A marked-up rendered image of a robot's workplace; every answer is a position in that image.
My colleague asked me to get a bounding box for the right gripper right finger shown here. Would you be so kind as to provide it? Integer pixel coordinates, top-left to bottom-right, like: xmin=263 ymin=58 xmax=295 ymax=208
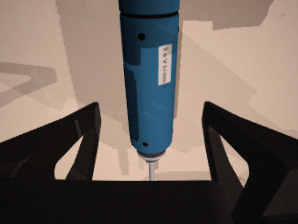
xmin=202 ymin=101 xmax=298 ymax=224

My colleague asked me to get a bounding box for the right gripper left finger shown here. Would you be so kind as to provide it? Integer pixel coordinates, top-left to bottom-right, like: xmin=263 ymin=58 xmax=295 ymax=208
xmin=0 ymin=102 xmax=101 ymax=180

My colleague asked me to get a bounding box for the blue electric screwdriver barrel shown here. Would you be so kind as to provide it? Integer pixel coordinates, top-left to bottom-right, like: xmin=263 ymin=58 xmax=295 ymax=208
xmin=118 ymin=0 xmax=180 ymax=181

